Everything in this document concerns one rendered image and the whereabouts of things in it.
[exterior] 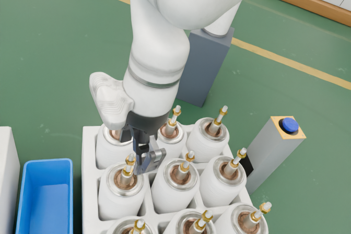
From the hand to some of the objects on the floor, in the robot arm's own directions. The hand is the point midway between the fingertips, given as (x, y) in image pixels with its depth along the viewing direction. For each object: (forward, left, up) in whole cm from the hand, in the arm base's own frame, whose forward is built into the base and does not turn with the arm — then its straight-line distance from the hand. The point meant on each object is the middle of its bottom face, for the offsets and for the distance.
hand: (132, 151), depth 51 cm
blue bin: (+8, -13, -35) cm, 38 cm away
